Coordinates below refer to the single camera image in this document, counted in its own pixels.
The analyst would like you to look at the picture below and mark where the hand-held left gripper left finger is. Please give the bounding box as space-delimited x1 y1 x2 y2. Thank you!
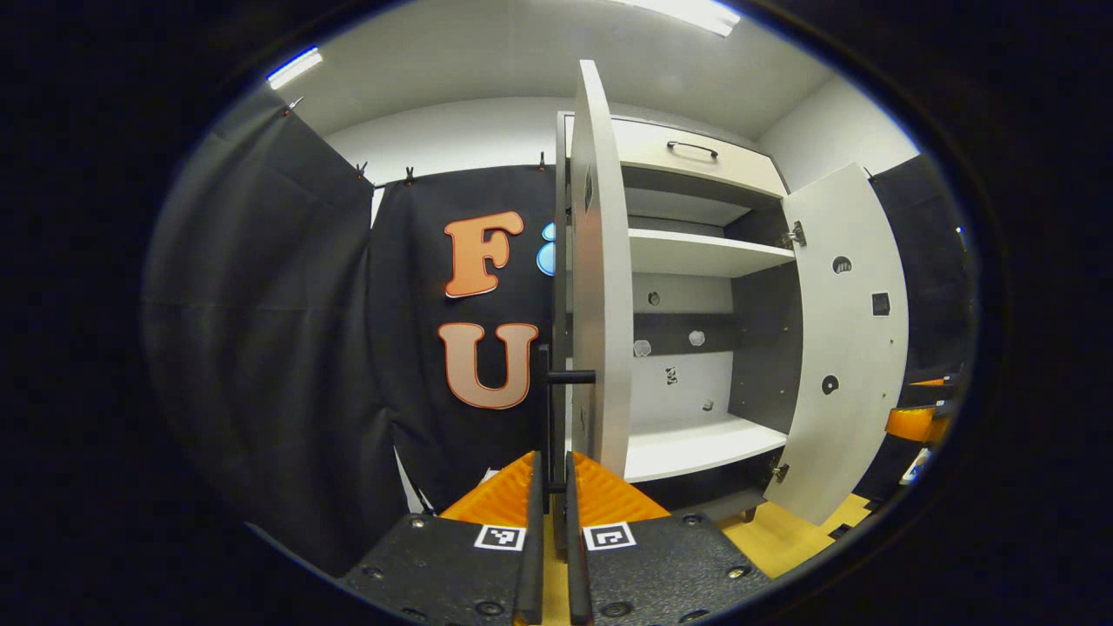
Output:
337 450 546 625

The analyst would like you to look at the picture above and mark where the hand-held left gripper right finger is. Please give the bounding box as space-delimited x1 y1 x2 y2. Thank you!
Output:
565 450 775 625

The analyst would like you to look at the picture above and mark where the beige cabinet door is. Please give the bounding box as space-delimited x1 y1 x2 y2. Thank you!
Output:
537 59 634 514
763 163 910 527

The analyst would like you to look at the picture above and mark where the beige double-door shoe cabinet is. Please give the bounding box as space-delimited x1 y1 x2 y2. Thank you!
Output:
555 111 805 523

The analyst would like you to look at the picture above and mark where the black backdrop cloth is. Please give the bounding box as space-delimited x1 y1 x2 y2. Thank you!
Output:
143 87 979 579

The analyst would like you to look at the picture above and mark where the narrow ceiling strip light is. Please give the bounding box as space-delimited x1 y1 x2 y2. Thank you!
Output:
265 48 324 90

